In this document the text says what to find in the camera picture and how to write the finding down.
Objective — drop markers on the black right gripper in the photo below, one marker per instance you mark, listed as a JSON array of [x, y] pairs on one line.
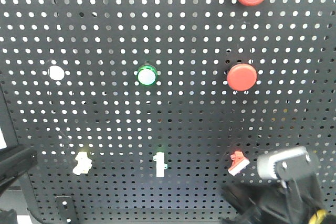
[[292, 201]]

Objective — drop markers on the red toggle switch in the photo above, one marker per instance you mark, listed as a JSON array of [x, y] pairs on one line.
[[239, 162]]

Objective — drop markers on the lower red push button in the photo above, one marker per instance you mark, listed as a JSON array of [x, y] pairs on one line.
[[242, 77]]

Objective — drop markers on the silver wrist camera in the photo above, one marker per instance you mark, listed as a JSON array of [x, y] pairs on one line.
[[287, 164]]

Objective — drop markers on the black perforated pegboard panel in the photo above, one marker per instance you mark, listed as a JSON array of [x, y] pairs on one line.
[[69, 84]]

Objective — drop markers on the green ringed white push button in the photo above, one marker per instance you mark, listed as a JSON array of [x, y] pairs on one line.
[[147, 75]]

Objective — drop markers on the black left pegboard clamp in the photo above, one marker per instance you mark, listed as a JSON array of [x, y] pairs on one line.
[[66, 209]]

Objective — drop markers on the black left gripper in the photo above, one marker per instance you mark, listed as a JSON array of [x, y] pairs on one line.
[[15, 161]]

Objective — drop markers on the yellow-lit toggle switch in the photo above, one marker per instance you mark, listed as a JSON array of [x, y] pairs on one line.
[[84, 164]]

